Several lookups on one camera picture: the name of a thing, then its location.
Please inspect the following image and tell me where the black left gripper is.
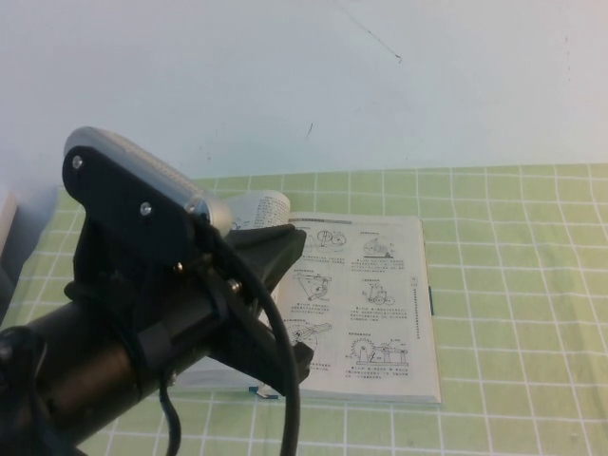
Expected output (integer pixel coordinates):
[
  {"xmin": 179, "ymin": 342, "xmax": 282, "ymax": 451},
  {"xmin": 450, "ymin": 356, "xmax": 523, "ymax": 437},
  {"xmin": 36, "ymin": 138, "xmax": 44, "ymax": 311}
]
[{"xmin": 142, "ymin": 223, "xmax": 316, "ymax": 396}]

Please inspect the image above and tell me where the book with diagrams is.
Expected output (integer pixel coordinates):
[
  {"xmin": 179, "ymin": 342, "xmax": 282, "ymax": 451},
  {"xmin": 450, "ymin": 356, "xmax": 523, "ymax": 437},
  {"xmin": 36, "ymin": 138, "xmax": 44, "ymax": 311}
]
[{"xmin": 178, "ymin": 189, "xmax": 446, "ymax": 410}]

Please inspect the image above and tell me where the green checked tablecloth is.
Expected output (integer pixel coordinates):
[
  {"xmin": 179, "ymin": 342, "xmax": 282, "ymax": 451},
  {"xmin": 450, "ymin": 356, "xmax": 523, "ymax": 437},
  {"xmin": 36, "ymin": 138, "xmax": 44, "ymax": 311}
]
[{"xmin": 0, "ymin": 163, "xmax": 608, "ymax": 456}]

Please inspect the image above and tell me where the dark grey box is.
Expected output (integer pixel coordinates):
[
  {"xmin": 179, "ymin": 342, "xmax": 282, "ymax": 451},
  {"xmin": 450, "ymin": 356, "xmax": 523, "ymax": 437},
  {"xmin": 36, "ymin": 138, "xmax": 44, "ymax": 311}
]
[{"xmin": 0, "ymin": 237, "xmax": 29, "ymax": 327}]

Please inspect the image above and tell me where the white panel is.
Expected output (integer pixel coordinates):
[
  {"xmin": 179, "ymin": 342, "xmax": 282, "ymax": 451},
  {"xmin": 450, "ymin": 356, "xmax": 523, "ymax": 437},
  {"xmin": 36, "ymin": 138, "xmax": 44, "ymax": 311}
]
[{"xmin": 0, "ymin": 193, "xmax": 18, "ymax": 251}]

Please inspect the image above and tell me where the black left camera cable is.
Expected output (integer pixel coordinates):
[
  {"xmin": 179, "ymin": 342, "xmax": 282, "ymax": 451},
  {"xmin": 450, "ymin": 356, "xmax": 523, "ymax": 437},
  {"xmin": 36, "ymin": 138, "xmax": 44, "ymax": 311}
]
[{"xmin": 187, "ymin": 220, "xmax": 302, "ymax": 456}]

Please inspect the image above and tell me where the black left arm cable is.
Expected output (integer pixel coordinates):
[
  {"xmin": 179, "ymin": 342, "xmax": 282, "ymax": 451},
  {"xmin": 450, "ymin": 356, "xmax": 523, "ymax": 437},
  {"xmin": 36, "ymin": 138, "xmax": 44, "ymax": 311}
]
[{"xmin": 158, "ymin": 379, "xmax": 184, "ymax": 456}]

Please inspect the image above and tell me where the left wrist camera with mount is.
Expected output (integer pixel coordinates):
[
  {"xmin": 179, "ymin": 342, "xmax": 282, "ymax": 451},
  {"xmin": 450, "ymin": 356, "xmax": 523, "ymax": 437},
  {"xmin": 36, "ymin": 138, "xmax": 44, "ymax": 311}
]
[{"xmin": 61, "ymin": 125, "xmax": 235, "ymax": 268}]

